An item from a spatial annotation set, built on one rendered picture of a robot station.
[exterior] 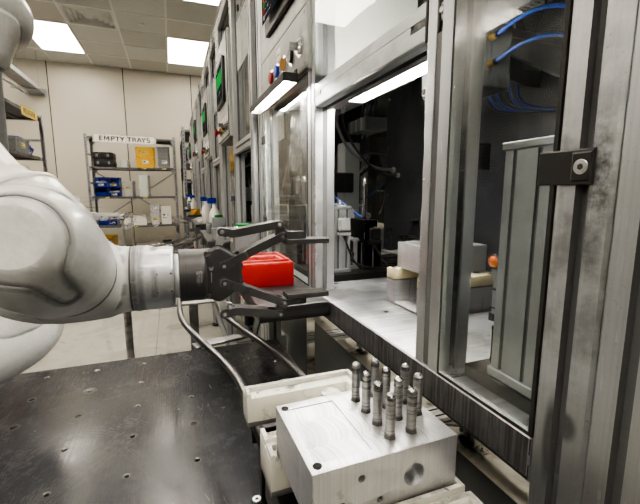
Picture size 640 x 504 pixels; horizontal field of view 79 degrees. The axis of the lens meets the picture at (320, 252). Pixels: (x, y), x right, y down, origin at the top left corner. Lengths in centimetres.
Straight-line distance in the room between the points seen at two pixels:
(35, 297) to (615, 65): 46
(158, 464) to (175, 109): 771
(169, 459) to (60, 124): 780
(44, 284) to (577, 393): 43
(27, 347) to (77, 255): 58
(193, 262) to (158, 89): 778
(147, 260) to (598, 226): 49
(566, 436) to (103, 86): 825
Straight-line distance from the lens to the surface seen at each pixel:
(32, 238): 38
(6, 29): 95
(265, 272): 87
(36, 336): 96
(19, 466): 87
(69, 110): 835
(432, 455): 36
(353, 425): 36
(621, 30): 35
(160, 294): 56
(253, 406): 50
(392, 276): 75
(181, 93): 829
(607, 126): 34
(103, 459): 82
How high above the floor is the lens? 112
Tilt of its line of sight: 9 degrees down
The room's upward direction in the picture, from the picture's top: straight up
